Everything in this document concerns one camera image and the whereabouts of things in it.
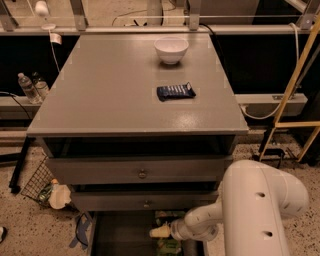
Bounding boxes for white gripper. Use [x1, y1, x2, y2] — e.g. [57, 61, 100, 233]
[149, 219, 186, 240]

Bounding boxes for green rice chip bag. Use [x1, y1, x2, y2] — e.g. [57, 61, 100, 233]
[155, 210, 185, 256]

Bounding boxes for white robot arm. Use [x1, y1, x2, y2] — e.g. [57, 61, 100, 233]
[149, 160, 309, 256]

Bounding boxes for middle grey drawer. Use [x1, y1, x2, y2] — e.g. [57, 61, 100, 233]
[71, 191, 218, 211]

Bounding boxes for open bottom grey drawer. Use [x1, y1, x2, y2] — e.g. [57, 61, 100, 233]
[88, 211, 208, 256]

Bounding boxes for top grey drawer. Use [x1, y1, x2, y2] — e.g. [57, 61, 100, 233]
[46, 156, 233, 185]

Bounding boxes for grey drawer cabinet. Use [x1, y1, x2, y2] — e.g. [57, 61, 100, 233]
[26, 33, 249, 256]

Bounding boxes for white crumpled bag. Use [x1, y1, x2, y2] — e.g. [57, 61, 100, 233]
[49, 184, 71, 210]

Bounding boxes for blue tape strips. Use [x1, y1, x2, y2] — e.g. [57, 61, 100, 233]
[69, 213, 91, 250]

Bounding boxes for dark blue snack packet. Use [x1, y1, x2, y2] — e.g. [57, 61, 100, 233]
[156, 82, 196, 102]

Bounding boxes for black metal leg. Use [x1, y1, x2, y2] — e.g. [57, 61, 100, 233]
[9, 137, 32, 194]

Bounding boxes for white ceramic bowl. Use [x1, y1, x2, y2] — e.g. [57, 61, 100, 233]
[154, 36, 189, 65]

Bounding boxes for clear water bottle right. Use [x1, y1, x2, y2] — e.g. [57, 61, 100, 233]
[32, 72, 49, 99]

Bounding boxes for clear water bottle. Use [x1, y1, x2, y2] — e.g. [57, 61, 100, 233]
[32, 72, 49, 99]
[18, 73, 41, 104]

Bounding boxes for clear water bottle left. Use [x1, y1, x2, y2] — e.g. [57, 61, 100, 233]
[18, 73, 41, 104]

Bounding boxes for white round device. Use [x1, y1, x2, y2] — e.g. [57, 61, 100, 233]
[35, 0, 50, 17]

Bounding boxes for black wire basket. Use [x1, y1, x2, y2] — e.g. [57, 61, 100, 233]
[21, 158, 53, 207]

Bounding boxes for white cable right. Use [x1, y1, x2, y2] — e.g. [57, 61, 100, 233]
[239, 22, 300, 121]

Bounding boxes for black cable left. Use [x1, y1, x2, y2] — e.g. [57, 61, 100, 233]
[0, 91, 33, 121]

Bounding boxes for white cable with tag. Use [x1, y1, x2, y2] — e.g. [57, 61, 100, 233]
[47, 29, 63, 74]

